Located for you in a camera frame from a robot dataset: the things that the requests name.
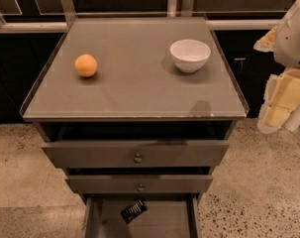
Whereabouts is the white pipe post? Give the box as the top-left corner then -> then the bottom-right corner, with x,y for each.
284,105 -> 300,132

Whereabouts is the metal rail frame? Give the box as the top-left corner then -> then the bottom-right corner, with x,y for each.
0,0 -> 295,33

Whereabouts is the orange fruit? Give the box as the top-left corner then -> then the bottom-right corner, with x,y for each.
74,55 -> 97,77

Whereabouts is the white ceramic bowl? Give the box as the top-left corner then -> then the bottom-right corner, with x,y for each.
169,40 -> 211,73

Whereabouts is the black rxbar chocolate bar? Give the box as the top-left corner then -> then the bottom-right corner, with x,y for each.
121,200 -> 148,224

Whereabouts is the grey drawer cabinet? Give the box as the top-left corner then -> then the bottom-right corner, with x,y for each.
19,16 -> 250,238

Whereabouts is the grey middle drawer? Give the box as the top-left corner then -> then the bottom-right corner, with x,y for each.
66,175 -> 213,194

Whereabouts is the grey top drawer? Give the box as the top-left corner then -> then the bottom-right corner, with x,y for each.
42,140 -> 229,169

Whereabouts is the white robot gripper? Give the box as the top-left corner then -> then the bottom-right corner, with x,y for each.
253,0 -> 300,134

